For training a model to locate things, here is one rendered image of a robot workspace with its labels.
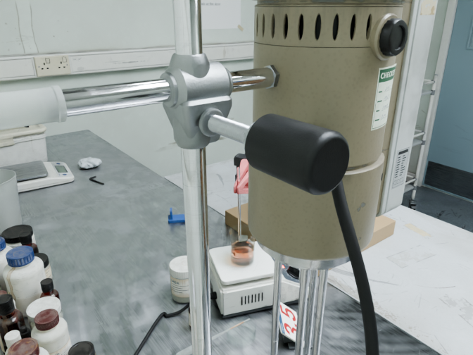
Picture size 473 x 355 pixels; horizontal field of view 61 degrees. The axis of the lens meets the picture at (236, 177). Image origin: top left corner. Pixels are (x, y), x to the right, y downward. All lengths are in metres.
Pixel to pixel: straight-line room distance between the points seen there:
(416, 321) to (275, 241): 0.63
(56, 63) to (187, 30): 1.83
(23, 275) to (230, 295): 0.39
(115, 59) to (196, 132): 1.92
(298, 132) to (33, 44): 1.94
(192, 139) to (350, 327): 0.67
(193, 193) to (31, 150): 1.50
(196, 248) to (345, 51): 0.15
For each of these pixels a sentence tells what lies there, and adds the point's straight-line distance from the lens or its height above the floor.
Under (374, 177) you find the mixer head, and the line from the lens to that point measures 0.30.
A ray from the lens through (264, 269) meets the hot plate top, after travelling 0.81.
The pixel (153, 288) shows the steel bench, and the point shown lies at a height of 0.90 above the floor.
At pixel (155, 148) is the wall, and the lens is 2.36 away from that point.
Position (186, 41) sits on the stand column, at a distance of 0.22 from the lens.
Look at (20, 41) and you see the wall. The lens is 2.06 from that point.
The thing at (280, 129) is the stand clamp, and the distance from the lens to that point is 0.17.
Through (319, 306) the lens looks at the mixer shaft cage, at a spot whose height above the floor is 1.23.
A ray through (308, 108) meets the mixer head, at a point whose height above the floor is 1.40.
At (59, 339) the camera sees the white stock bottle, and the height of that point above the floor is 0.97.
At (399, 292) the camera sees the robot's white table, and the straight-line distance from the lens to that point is 0.96.
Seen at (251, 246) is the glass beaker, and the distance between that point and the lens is 0.79.
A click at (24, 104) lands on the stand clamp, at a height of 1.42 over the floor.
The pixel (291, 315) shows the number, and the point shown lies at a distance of 0.82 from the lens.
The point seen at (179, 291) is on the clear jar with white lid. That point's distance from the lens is 0.85.
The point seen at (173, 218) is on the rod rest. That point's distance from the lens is 1.16.
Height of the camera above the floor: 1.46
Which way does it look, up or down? 23 degrees down
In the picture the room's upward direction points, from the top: straight up
